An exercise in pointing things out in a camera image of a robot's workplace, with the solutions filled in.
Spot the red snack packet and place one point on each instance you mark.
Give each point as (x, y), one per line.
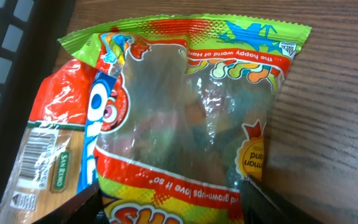
(46, 171)

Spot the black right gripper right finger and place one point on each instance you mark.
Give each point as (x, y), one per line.
(262, 205)

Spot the dark grey plastic basket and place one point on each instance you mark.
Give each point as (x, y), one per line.
(29, 30)

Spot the green snack packet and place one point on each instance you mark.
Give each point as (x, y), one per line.
(185, 121)

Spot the blue Oreo cookie pack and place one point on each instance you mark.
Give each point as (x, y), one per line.
(98, 98)

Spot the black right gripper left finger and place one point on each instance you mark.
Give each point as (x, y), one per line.
(84, 208)

